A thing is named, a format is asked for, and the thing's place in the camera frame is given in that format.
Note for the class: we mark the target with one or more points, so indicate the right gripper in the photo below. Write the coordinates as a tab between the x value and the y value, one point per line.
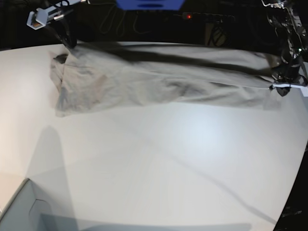
63	31

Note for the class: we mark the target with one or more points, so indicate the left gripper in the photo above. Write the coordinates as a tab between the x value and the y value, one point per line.
283	84

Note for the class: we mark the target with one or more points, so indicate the beige t-shirt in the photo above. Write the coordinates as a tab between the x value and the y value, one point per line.
98	76

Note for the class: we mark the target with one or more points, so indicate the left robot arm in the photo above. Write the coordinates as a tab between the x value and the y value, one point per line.
290	20

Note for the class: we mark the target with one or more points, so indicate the blue box at top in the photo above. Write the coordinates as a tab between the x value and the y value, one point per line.
134	5

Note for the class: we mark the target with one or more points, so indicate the black power strip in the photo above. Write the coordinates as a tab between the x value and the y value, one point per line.
207	17

